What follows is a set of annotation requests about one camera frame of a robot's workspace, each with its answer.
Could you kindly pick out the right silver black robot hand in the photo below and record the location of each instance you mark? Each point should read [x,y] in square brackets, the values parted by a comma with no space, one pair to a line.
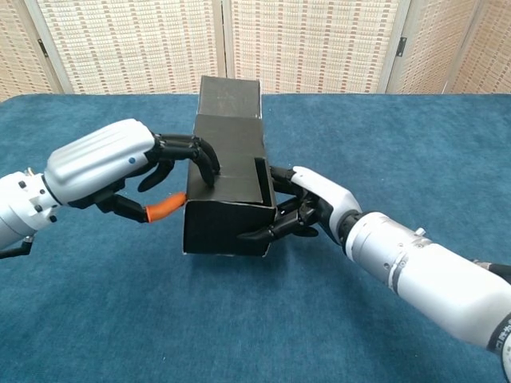
[327,195]

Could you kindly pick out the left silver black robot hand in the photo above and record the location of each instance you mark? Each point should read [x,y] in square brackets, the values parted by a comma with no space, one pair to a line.
[96,159]

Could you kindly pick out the black cardboard box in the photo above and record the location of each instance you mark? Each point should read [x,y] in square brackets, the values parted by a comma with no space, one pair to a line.
[223,227]

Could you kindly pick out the woven folding screen panel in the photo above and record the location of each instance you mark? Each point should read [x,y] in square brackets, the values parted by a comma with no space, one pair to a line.
[20,52]
[131,44]
[491,52]
[431,44]
[311,44]

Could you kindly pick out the black screen hinge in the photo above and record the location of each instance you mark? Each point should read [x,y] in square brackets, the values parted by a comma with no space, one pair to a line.
[42,48]
[402,44]

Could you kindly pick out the blue felt table mat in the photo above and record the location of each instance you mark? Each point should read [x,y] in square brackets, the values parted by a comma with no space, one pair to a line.
[199,319]

